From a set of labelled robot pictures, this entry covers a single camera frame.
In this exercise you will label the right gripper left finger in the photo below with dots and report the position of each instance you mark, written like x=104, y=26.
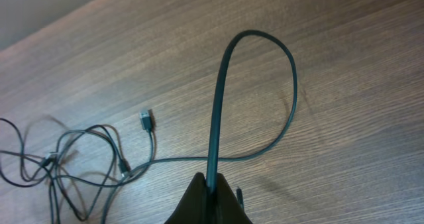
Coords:
x=191, y=208

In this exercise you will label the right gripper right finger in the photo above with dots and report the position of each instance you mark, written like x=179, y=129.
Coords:
x=227, y=207

